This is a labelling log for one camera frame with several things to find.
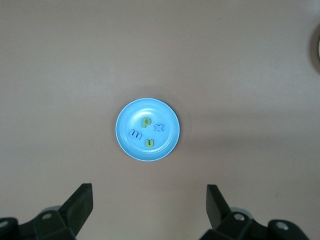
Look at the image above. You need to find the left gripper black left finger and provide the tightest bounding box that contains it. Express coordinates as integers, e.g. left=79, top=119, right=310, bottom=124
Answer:
left=0, top=183, right=94, bottom=240

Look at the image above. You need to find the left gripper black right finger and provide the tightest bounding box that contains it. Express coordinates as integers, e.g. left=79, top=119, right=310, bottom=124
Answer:
left=202, top=184, right=310, bottom=240

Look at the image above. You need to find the blue letter m block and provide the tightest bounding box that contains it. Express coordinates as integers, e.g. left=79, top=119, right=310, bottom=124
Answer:
left=128, top=128, right=144, bottom=142

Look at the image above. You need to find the blue round plate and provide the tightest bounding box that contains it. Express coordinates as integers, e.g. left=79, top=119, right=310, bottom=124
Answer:
left=115, top=98, right=181, bottom=162

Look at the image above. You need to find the cream round plate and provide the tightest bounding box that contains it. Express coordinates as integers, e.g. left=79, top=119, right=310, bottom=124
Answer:
left=315, top=27, right=320, bottom=70

